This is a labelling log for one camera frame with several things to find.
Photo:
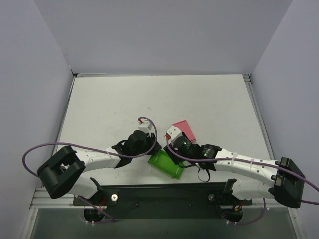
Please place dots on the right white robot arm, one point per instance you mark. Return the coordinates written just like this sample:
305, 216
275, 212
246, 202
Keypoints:
280, 180

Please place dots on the green paper box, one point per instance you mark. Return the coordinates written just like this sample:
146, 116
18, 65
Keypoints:
163, 163

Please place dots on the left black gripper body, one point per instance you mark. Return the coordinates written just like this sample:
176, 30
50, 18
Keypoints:
153, 144

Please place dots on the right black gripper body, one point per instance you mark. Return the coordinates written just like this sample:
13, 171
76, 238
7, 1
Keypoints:
173, 154

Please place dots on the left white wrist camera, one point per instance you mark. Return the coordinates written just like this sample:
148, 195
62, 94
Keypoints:
145, 126

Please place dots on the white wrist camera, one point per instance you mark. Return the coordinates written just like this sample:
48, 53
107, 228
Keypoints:
173, 133
145, 126

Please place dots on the pink paper box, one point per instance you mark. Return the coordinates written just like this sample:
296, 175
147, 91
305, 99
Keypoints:
185, 127

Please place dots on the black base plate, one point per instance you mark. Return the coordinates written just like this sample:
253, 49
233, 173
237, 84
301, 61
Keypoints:
172, 201

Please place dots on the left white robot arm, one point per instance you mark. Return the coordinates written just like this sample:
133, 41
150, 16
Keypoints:
61, 174

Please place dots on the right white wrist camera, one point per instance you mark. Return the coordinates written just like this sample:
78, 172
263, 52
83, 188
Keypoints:
173, 133

